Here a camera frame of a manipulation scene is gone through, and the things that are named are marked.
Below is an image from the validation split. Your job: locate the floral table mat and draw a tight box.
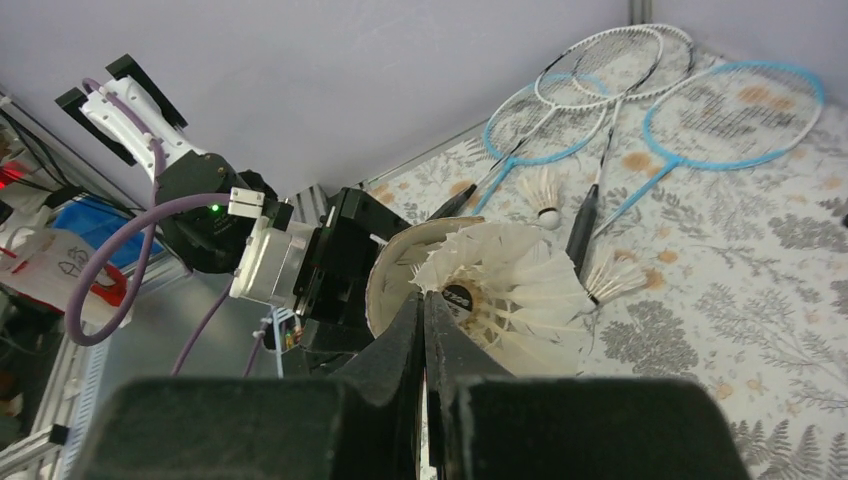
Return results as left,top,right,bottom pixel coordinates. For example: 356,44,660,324
377,88,847,479

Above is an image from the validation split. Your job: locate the blue racket lower left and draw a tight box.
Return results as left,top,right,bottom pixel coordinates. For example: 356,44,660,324
472,73,610,214

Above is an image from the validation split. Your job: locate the white shuttlecock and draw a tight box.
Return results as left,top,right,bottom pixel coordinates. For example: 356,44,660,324
411,222,594,377
580,246,647,314
518,167,562,231

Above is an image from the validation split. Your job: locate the white racket rear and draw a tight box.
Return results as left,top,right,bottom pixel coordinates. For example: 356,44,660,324
430,23,695,219

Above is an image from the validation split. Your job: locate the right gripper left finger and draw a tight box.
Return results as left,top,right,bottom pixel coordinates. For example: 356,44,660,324
332,293,424,479

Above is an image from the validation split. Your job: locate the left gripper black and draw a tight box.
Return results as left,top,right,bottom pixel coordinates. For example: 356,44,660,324
228,187,412,352

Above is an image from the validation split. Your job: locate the white racket black grip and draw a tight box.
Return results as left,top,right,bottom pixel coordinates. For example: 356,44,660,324
534,25,666,280

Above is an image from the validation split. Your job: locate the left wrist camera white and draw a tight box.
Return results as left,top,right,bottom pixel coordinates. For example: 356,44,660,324
228,187,315,309

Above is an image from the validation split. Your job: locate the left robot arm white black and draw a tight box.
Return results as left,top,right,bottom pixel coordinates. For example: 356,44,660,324
57,55,407,352

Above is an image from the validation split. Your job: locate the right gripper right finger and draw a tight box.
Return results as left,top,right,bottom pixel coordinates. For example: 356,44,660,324
423,292,512,479

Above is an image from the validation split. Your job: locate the blue racket white grip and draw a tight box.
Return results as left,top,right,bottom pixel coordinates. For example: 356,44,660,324
593,61,826,236

